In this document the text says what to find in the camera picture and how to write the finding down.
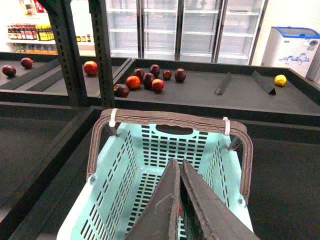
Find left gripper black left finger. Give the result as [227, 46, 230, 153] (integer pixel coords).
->
[125, 158, 181, 240]

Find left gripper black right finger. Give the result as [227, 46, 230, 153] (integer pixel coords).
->
[180, 159, 258, 240]

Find light blue plastic basket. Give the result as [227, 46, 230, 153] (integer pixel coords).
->
[57, 123, 252, 240]

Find brown basket handle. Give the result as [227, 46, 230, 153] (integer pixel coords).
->
[86, 108, 253, 204]

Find red apple front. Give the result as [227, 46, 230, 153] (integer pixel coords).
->
[151, 78, 165, 92]

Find dark red apple back right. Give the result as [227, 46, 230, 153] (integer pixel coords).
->
[174, 68, 186, 83]

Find small dark red apple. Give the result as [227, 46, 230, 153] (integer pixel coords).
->
[162, 70, 172, 81]

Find dark red apple back left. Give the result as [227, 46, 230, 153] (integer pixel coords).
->
[149, 64, 161, 78]

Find red apple left tray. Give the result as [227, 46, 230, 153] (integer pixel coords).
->
[83, 61, 98, 76]

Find dark red apple far left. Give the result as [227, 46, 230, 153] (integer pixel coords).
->
[20, 57, 34, 69]

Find flat black shelf divider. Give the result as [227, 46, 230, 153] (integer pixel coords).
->
[214, 72, 232, 95]

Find black rear display tray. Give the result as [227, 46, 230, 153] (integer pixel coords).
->
[114, 58, 320, 127]

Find black display tray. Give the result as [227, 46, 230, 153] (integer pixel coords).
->
[114, 58, 320, 127]
[0, 104, 320, 240]

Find black front display tray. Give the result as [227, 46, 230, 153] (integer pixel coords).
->
[0, 104, 320, 240]

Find dark plum front left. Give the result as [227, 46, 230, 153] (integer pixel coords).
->
[113, 83, 130, 98]

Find orange fruit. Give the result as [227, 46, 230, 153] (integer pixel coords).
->
[125, 75, 141, 90]

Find black triangular shelf divider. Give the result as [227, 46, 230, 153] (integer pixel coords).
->
[251, 70, 276, 96]

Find dark plum middle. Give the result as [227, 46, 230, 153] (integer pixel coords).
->
[142, 73, 155, 89]

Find dark plum behind orange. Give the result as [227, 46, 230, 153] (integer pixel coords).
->
[133, 68, 145, 82]

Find yellow lemon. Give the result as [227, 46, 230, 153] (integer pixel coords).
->
[274, 74, 287, 87]

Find glass door display fridges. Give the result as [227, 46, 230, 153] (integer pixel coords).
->
[106, 0, 268, 65]

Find white chest freezer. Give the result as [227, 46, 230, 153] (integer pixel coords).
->
[261, 26, 320, 77]

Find black divider strip left tray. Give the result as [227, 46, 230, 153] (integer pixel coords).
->
[0, 58, 60, 90]

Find dark plum far left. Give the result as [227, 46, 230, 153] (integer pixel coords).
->
[1, 64, 17, 78]

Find bottles on store shelf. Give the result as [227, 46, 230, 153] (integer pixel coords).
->
[7, 23, 55, 42]

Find black perforated shelf post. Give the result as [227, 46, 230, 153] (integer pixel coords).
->
[88, 0, 115, 108]

